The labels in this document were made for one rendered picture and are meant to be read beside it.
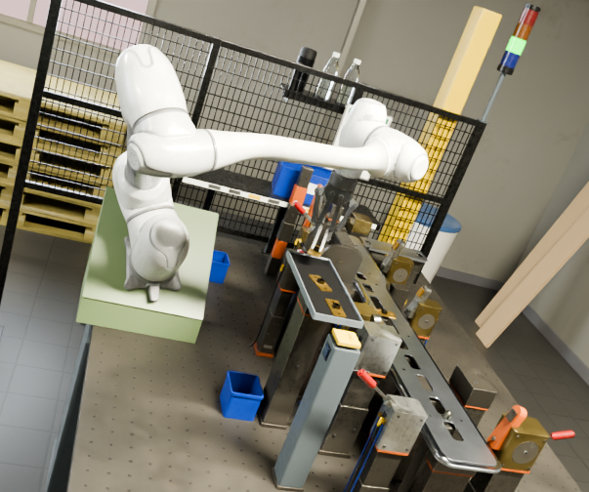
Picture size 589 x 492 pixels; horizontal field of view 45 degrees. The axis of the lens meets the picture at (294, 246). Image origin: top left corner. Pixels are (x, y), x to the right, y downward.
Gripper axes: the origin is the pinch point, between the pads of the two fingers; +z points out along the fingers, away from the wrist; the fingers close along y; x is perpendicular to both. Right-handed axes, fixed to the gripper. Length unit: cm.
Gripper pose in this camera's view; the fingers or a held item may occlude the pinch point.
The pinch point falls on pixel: (320, 238)
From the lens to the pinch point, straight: 201.6
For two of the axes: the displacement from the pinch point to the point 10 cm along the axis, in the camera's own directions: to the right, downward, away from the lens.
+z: -3.2, 8.8, 3.6
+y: 9.2, 3.7, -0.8
